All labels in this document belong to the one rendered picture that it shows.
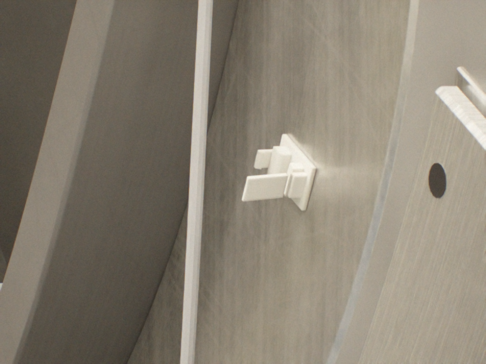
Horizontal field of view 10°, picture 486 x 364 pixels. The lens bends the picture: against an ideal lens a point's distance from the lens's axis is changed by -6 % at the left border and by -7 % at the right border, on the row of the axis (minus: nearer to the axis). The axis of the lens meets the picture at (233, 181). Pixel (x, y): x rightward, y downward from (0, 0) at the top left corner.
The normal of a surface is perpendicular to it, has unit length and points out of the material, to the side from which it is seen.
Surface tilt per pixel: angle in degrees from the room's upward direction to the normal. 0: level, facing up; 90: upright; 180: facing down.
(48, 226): 90
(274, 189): 115
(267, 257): 90
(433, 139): 90
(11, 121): 61
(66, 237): 123
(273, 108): 90
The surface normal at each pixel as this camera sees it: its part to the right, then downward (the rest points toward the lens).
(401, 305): -0.88, 0.04
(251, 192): 0.50, 0.50
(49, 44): 0.44, -0.32
